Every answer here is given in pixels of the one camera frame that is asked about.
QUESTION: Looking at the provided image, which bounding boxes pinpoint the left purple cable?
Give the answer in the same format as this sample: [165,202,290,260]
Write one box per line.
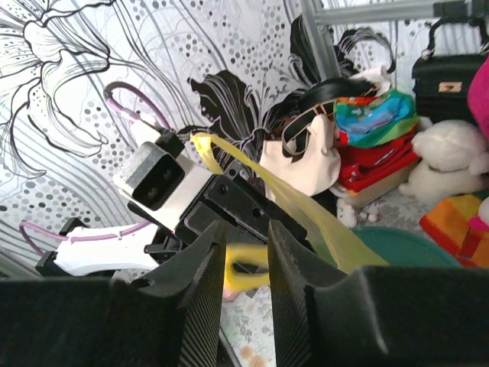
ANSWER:
[18,80,171,257]

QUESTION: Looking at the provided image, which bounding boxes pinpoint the teal plastic trash bin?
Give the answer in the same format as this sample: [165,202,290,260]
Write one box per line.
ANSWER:
[352,226,461,268]

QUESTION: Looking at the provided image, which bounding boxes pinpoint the black hat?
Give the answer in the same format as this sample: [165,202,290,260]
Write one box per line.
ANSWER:
[298,78,377,112]

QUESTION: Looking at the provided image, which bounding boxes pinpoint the cream canvas tote bag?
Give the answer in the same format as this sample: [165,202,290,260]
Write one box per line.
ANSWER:
[260,115,341,196]

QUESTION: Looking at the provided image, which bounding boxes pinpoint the red cloth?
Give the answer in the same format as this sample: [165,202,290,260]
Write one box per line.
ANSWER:
[337,130,419,192]

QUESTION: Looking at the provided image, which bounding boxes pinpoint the yellow plastic trash bag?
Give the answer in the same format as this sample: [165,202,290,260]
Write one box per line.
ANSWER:
[191,132,389,292]

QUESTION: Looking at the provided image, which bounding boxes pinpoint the rainbow striped cloth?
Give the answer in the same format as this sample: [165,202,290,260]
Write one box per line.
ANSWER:
[419,190,488,268]

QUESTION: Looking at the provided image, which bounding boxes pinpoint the magenta cloth bag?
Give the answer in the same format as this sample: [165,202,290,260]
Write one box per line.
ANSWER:
[468,60,489,139]

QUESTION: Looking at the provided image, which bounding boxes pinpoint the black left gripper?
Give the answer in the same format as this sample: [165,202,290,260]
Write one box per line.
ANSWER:
[144,161,309,248]

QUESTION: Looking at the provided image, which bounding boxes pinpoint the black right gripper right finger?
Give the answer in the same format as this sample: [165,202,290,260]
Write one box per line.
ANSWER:
[268,221,488,366]

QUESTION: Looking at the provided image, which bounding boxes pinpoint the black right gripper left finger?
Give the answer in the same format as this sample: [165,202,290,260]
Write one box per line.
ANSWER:
[1,221,226,366]

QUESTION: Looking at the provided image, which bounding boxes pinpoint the white fluffy plush lamb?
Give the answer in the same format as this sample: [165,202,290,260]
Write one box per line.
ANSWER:
[399,120,488,204]

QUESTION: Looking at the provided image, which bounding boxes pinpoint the colourful patterned cloth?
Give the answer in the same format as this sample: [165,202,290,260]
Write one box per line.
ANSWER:
[333,89,419,148]

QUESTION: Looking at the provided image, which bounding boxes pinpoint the black leather handbag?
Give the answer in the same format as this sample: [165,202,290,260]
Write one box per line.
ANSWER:
[412,16,488,125]

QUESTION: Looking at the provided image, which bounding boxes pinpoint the pink doll striped clothes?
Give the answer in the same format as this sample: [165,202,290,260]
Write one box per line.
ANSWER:
[469,198,489,232]

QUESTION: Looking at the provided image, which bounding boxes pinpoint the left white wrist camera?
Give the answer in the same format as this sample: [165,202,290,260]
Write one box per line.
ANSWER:
[113,122,213,231]

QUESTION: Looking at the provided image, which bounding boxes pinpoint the beige woven basket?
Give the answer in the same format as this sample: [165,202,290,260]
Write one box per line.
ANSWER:
[330,162,417,208]

